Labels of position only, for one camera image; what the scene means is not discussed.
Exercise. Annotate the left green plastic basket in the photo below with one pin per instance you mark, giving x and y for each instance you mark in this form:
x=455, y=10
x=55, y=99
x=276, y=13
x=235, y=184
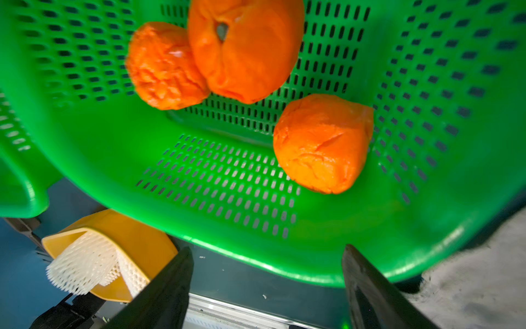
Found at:
x=26, y=174

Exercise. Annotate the yellow plastic tray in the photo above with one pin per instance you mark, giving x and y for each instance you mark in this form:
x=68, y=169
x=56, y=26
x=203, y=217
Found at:
x=150, y=249

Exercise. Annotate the bare orange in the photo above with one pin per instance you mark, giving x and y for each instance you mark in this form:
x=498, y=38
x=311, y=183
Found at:
x=246, y=49
x=321, y=142
x=162, y=67

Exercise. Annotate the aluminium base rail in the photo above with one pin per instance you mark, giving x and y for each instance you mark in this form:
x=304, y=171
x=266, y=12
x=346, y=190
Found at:
x=207, y=313

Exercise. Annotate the white cotton work glove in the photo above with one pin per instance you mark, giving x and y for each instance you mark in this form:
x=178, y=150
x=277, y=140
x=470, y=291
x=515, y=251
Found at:
x=482, y=287

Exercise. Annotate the right green plastic basket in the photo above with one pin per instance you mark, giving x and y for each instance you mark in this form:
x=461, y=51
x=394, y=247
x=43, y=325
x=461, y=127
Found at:
x=446, y=81

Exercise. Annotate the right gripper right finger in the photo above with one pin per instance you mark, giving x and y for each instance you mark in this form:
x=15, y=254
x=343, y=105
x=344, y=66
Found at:
x=374, y=302

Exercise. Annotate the green plastic basket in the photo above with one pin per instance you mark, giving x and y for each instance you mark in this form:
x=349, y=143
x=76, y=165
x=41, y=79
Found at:
x=26, y=174
x=446, y=81

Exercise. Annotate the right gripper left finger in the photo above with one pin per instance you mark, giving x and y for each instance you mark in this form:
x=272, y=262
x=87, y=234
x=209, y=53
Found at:
x=163, y=303

